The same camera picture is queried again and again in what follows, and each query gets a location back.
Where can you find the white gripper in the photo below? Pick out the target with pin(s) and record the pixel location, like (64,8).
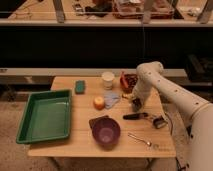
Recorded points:
(142,96)

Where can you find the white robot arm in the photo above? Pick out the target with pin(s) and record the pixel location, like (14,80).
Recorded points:
(198,109)

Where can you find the light blue cloth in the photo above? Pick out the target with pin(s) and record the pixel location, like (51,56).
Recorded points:
(111,98)

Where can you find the white paper cup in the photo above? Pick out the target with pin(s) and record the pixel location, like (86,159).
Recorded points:
(107,79)

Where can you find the purple plastic bowl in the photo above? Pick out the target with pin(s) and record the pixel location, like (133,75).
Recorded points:
(106,132)

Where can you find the dark brown square coaster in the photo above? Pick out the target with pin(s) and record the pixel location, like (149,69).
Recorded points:
(94,120)

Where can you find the green sponge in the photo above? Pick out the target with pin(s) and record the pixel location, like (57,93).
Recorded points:
(79,86)

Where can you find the green plastic tray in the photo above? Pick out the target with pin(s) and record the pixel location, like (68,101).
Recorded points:
(46,117)

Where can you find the black handled utensil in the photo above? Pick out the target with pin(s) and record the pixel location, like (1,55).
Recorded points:
(135,116)

